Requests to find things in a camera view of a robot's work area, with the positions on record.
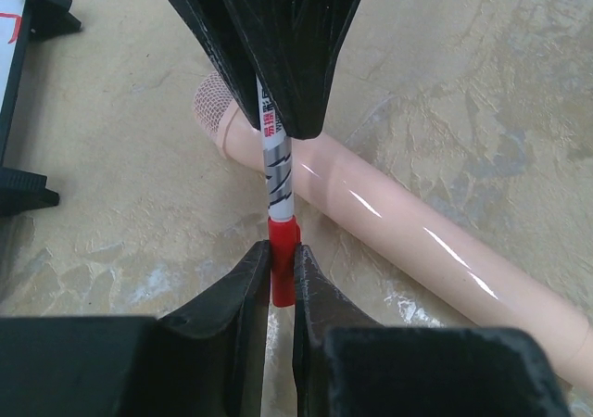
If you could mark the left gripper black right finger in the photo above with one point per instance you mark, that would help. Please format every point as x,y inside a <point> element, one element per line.
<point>347,364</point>

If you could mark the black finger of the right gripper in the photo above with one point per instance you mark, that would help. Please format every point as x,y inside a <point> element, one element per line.
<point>293,47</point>
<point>211,24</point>

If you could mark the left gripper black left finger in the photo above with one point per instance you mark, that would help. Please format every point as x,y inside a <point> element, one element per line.
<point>205,358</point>

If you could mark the red capped whiteboard marker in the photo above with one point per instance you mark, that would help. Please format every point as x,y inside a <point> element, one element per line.
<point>277,159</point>

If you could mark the red marker cap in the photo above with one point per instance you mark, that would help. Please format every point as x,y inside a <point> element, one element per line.
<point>284,238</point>

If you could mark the white whiteboard black frame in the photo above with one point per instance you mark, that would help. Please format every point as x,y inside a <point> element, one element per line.
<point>13,45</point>

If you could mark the pink toy microphone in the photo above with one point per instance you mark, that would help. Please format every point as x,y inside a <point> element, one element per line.
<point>469,276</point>

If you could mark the wire whiteboard stand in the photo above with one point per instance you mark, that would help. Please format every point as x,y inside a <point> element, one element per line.
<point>21,190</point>

